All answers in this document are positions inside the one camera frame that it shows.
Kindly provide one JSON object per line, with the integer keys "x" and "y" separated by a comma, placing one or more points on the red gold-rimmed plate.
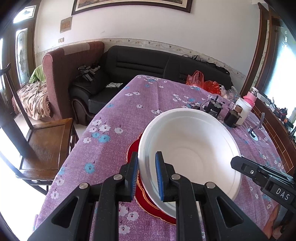
{"x": 141, "y": 196}

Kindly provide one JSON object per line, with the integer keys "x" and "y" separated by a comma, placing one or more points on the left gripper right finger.
{"x": 203, "y": 208}

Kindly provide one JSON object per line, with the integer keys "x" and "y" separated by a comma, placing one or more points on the white cylindrical container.
{"x": 246, "y": 109}

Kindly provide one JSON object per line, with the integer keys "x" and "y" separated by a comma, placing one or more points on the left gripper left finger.
{"x": 91, "y": 210}

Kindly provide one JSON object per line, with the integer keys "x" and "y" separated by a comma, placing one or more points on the black sofa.
{"x": 97, "y": 84}

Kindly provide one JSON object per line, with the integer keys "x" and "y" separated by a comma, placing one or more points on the black motor block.
{"x": 214, "y": 106}
{"x": 232, "y": 118}

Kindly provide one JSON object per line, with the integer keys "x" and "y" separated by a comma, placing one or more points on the large white foam bowl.
{"x": 197, "y": 145}

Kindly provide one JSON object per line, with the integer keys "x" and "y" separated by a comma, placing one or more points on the green cloth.
{"x": 38, "y": 75}

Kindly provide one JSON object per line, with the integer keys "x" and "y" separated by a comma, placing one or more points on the patterned blanket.
{"x": 35, "y": 101}

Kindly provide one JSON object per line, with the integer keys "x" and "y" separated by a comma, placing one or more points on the black motor block near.
{"x": 232, "y": 118}

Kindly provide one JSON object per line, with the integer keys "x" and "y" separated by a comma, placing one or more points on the small wall plaque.
{"x": 65, "y": 24}

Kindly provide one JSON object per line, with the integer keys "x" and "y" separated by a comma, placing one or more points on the wooden sideboard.
{"x": 279, "y": 136}

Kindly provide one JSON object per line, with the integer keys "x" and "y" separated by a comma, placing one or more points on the dark wooden chair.
{"x": 43, "y": 150}

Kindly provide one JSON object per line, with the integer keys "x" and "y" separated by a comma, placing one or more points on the framed wall painting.
{"x": 87, "y": 5}

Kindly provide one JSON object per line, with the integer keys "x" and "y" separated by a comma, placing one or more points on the red plastic bag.
{"x": 197, "y": 80}

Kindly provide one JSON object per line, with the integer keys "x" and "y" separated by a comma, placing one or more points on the pink water bottle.
{"x": 251, "y": 96}

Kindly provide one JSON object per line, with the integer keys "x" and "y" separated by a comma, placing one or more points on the black motor block far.
{"x": 214, "y": 106}

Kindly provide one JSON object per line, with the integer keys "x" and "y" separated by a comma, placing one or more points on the maroon armchair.
{"x": 61, "y": 67}

